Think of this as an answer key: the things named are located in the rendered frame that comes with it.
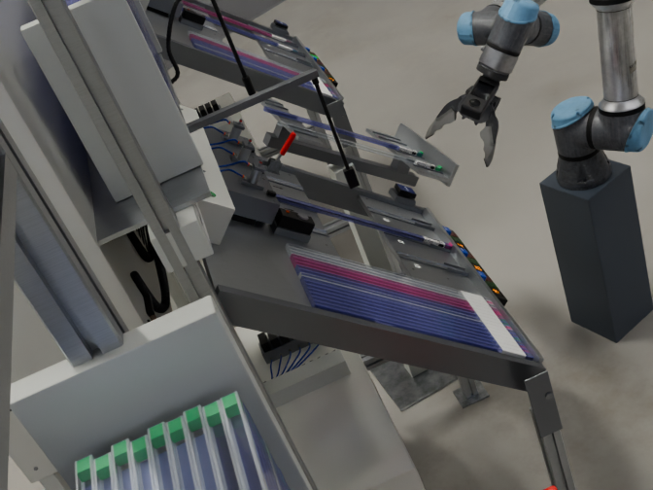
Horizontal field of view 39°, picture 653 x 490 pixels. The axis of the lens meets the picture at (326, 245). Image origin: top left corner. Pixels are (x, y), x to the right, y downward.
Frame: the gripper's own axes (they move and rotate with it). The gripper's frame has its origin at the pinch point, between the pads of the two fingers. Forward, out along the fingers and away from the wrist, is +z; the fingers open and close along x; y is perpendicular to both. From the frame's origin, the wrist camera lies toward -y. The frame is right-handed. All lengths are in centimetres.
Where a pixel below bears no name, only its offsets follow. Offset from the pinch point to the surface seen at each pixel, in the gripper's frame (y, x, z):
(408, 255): -2.8, 0.2, 25.3
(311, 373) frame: -15, 8, 58
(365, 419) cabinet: -23, -8, 57
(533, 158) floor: 176, -10, 39
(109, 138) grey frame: -84, 37, -5
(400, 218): 18.4, 8.2, 26.3
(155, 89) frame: -68, 40, -9
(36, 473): -80, 36, 62
